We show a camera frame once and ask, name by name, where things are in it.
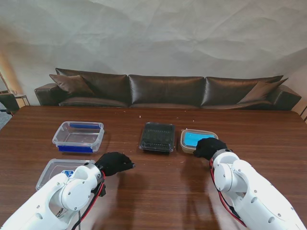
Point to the black ribbed plastic tray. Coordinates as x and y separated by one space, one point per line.
157 141

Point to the clear lid with blue label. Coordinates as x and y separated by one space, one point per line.
55 167

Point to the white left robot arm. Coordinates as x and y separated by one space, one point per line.
57 196

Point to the clear lid with blue insert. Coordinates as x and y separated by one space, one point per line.
189 139

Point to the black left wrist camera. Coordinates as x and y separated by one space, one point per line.
102 190

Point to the thin clear plastic tray lid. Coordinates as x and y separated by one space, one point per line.
157 137

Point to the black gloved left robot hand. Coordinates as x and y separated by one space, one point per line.
114 164

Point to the small side table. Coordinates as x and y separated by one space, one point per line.
21 97

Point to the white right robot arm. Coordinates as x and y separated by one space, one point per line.
251 189

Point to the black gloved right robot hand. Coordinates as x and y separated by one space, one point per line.
209 147

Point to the clear container with blue clips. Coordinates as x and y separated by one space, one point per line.
76 137

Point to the kraft paper food container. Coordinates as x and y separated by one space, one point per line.
185 148

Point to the dark brown leather sofa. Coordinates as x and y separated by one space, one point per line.
165 91

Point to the brown leather cushion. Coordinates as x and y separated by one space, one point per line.
69 85
261 92

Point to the black office chair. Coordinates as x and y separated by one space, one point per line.
9 103

